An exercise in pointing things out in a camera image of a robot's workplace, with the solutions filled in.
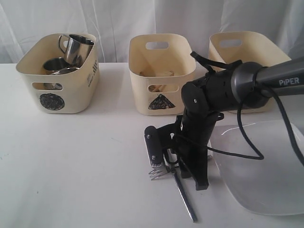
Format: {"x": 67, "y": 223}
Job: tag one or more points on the stainless steel bowl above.
{"x": 64, "y": 71}

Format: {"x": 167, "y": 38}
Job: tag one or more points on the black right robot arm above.
{"x": 230, "y": 87}

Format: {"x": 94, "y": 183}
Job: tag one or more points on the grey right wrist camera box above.
{"x": 160, "y": 140}

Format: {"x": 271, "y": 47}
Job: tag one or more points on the steel mug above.
{"x": 55, "y": 64}
{"x": 77, "y": 50}

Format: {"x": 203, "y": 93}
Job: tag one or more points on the wooden chopstick long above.
{"x": 164, "y": 74}

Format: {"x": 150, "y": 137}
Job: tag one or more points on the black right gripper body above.
{"x": 192, "y": 137}

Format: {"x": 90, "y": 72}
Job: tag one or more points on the steel fork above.
{"x": 160, "y": 167}

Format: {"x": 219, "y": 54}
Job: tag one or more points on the steel mug front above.
{"x": 77, "y": 50}

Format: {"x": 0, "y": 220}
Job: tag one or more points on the steel table knife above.
{"x": 185, "y": 197}

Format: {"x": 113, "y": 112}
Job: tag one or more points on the cream bin with triangle mark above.
{"x": 149, "y": 54}

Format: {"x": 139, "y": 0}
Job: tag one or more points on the cream bin with circle mark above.
{"x": 58, "y": 94}

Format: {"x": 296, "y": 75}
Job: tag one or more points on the cream bin with square mark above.
{"x": 248, "y": 46}

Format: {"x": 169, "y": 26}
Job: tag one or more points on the white square plate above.
{"x": 272, "y": 186}

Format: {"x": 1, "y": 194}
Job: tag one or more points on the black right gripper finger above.
{"x": 183, "y": 170}
{"x": 198, "y": 167}

